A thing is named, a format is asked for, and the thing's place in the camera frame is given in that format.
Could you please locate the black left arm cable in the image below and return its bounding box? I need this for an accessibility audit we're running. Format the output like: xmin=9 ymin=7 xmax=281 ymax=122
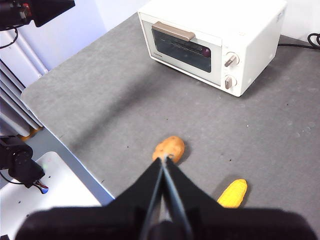
xmin=0 ymin=26 xmax=20 ymax=50

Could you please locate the yellow corn cob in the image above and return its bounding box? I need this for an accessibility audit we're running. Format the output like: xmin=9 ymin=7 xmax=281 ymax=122
xmin=216 ymin=179 xmax=249 ymax=209

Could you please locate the brown potato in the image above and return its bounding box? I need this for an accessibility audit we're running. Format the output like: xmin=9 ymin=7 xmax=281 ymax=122
xmin=151 ymin=135 xmax=186 ymax=163

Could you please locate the metal wire oven rack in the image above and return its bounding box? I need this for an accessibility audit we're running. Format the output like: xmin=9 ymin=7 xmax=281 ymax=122
xmin=159 ymin=38 xmax=204 ymax=53

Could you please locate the beige oven knob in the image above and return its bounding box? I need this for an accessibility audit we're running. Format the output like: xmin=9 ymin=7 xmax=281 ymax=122
xmin=223 ymin=74 xmax=238 ymax=90
xmin=224 ymin=51 xmax=240 ymax=68

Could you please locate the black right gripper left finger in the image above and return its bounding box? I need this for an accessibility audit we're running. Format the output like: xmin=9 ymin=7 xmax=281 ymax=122
xmin=14 ymin=159 xmax=165 ymax=240

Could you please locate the white toaster oven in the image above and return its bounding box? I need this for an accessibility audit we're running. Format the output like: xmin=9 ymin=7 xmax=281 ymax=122
xmin=137 ymin=0 xmax=288 ymax=98

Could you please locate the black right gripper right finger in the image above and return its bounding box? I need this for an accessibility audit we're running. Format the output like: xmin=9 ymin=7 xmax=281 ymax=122
xmin=165 ymin=159 xmax=314 ymax=240

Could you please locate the black power cord with plug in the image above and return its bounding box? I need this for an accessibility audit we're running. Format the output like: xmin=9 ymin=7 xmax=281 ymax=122
xmin=277 ymin=32 xmax=320 ymax=50

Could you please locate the oven door with beige handle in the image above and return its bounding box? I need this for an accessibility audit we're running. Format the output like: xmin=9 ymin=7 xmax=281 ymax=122
xmin=141 ymin=20 xmax=223 ymax=87

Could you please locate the silver aluminium frame post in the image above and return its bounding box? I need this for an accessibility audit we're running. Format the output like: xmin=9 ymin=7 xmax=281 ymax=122
xmin=0 ymin=29 xmax=50 ymax=137

